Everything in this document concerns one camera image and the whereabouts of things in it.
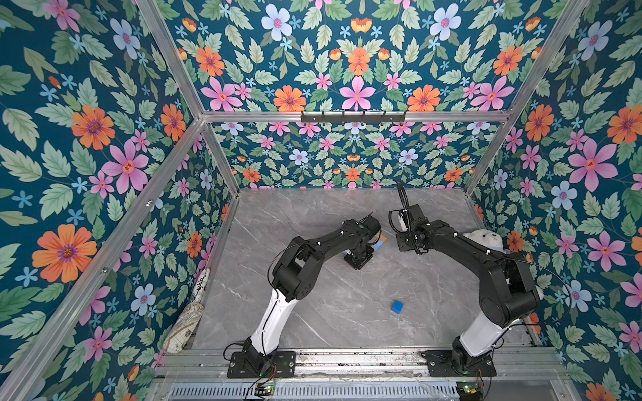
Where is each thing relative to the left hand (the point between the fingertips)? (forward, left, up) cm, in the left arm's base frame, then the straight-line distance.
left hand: (373, 261), depth 94 cm
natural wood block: (+10, -6, 0) cm, 12 cm away
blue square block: (-17, -5, -1) cm, 18 cm away
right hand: (+5, -13, +6) cm, 15 cm away
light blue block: (+7, -3, 0) cm, 8 cm away
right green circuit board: (-42, -22, -4) cm, 47 cm away
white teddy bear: (+3, -43, +7) cm, 43 cm away
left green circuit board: (-37, +38, -3) cm, 53 cm away
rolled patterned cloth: (-16, +64, +1) cm, 66 cm away
